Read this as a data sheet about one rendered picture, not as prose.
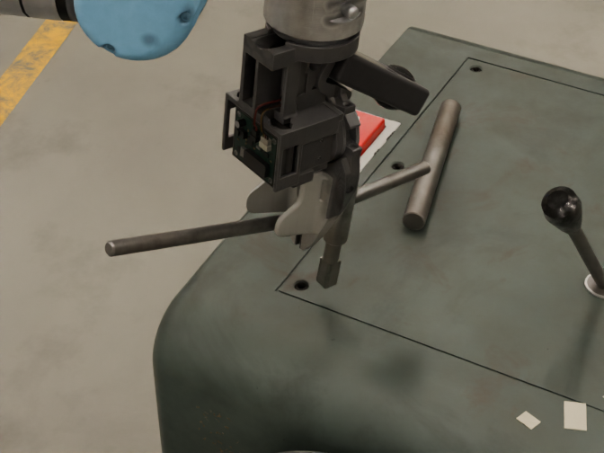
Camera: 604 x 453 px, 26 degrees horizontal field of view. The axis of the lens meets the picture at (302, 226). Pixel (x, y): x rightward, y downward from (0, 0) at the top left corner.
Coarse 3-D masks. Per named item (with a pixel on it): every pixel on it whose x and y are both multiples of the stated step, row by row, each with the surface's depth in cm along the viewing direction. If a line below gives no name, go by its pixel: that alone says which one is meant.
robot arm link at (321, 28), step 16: (272, 0) 94; (288, 0) 93; (304, 0) 92; (320, 0) 92; (336, 0) 93; (352, 0) 94; (272, 16) 95; (288, 16) 94; (304, 16) 93; (320, 16) 93; (336, 16) 94; (352, 16) 93; (288, 32) 94; (304, 32) 94; (320, 32) 94; (336, 32) 94; (352, 32) 95
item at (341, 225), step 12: (348, 204) 110; (348, 216) 111; (336, 228) 112; (348, 228) 113; (324, 240) 113; (336, 240) 113; (324, 252) 115; (336, 252) 114; (324, 264) 115; (336, 264) 115; (324, 276) 116; (336, 276) 117; (324, 288) 117
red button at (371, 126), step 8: (360, 112) 139; (360, 120) 138; (368, 120) 138; (376, 120) 138; (384, 120) 138; (360, 128) 137; (368, 128) 137; (376, 128) 137; (384, 128) 139; (360, 136) 136; (368, 136) 136; (376, 136) 137; (360, 144) 135; (368, 144) 136
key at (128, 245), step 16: (400, 176) 114; (416, 176) 115; (368, 192) 112; (224, 224) 103; (240, 224) 104; (256, 224) 105; (272, 224) 106; (112, 240) 96; (128, 240) 96; (144, 240) 97; (160, 240) 98; (176, 240) 99; (192, 240) 100; (208, 240) 102; (112, 256) 96
